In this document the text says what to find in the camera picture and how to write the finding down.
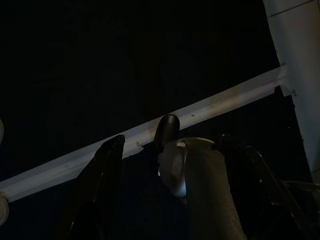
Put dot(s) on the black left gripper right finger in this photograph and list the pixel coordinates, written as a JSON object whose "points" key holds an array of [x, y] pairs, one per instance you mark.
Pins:
{"points": [[250, 180]]}

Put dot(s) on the wide white board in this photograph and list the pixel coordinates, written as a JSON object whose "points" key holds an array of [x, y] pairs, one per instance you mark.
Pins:
{"points": [[295, 50]]}

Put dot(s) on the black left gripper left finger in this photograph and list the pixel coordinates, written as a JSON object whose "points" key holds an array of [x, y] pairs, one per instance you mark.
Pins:
{"points": [[100, 187]]}

